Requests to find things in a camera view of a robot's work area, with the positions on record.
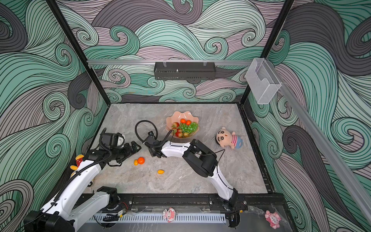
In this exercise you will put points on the green grape bunch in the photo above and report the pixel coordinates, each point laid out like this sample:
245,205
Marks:
192,127

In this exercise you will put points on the pink scalloped fruit bowl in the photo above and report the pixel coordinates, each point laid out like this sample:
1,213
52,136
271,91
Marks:
176,117

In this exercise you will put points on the black corner frame post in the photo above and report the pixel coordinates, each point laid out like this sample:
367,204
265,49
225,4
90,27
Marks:
75,45
271,40

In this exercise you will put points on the black wall shelf tray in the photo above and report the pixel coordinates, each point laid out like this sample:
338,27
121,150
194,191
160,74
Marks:
184,71

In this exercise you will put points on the clear plastic wall box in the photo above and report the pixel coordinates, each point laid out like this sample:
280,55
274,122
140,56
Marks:
263,80

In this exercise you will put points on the aluminium rail back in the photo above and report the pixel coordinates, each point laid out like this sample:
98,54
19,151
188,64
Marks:
152,62

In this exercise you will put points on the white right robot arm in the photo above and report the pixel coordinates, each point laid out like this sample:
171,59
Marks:
201,159

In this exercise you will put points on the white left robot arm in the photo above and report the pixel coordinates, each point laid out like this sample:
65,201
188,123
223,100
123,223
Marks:
60,213

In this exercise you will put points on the pink pig figurine centre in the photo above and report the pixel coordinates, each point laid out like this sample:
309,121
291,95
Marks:
169,214

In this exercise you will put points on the black corner frame post left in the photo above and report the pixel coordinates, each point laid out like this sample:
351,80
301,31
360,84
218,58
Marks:
75,45

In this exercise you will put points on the yellow red plush toy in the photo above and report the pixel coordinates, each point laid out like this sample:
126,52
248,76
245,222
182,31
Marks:
76,165

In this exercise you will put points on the pink plush toy right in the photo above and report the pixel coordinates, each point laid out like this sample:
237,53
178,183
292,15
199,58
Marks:
273,218

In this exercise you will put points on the black corner frame post right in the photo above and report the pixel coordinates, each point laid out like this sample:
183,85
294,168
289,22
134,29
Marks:
271,40

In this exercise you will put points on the aluminium rail right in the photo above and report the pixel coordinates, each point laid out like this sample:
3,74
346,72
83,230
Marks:
344,173

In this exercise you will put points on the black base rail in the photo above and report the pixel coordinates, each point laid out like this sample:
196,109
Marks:
206,200

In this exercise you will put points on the boy plush doll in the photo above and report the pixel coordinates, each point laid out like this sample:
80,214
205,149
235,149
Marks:
224,138

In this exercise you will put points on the aluminium rail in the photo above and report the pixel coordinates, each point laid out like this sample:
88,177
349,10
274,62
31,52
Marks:
152,62
344,173

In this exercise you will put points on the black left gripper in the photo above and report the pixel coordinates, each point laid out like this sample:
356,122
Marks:
128,151

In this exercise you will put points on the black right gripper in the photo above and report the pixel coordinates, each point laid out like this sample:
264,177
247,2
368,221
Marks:
152,152

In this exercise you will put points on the white cable duct strip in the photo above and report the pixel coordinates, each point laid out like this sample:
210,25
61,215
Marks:
179,218

